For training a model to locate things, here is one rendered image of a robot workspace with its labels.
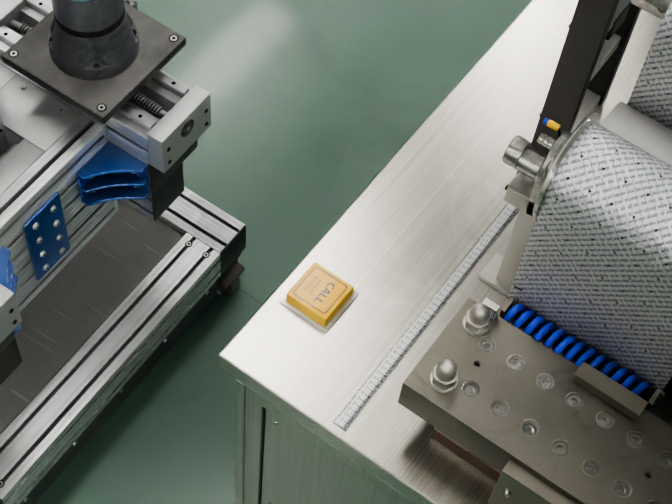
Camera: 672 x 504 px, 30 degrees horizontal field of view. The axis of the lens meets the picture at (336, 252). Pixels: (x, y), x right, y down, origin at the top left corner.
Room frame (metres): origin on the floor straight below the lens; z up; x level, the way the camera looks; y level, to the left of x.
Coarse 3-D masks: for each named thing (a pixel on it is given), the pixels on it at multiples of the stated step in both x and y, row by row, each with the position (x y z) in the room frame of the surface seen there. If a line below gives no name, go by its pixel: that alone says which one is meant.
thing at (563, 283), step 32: (544, 256) 0.87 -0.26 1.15; (576, 256) 0.85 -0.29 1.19; (512, 288) 0.88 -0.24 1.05; (544, 288) 0.86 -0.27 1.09; (576, 288) 0.84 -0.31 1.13; (608, 288) 0.82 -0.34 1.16; (640, 288) 0.81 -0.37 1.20; (576, 320) 0.83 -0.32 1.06; (608, 320) 0.81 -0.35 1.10; (640, 320) 0.80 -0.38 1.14; (608, 352) 0.80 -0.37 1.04; (640, 352) 0.79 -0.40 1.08
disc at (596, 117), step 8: (592, 120) 0.96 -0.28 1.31; (600, 120) 0.99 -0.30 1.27; (584, 128) 0.94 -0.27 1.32; (576, 136) 0.92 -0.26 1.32; (568, 144) 0.91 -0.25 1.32; (568, 152) 0.91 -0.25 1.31; (560, 160) 0.90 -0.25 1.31; (552, 168) 0.89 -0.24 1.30; (552, 176) 0.88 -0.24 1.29; (544, 184) 0.88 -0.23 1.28; (544, 192) 0.87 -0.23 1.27; (536, 200) 0.87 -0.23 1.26; (536, 208) 0.87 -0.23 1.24; (536, 216) 0.88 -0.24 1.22
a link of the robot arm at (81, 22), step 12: (60, 0) 1.34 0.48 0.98; (72, 0) 1.34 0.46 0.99; (84, 0) 1.34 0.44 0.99; (96, 0) 1.35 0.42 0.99; (108, 0) 1.36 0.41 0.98; (120, 0) 1.38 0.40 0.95; (60, 12) 1.35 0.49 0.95; (72, 12) 1.34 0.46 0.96; (84, 12) 1.34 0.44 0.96; (96, 12) 1.34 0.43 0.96; (108, 12) 1.36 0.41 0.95; (120, 12) 1.38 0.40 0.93; (72, 24) 1.34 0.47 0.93; (84, 24) 1.34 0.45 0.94; (96, 24) 1.34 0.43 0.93; (108, 24) 1.35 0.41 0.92
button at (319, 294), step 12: (312, 276) 0.93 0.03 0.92; (324, 276) 0.93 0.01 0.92; (336, 276) 0.94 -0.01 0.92; (300, 288) 0.91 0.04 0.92; (312, 288) 0.91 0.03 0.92; (324, 288) 0.91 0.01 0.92; (336, 288) 0.92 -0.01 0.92; (348, 288) 0.92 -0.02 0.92; (288, 300) 0.89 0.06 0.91; (300, 300) 0.89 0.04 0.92; (312, 300) 0.89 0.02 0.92; (324, 300) 0.89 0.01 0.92; (336, 300) 0.90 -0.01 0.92; (312, 312) 0.87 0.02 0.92; (324, 312) 0.87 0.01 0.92; (336, 312) 0.89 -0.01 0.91; (324, 324) 0.86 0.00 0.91
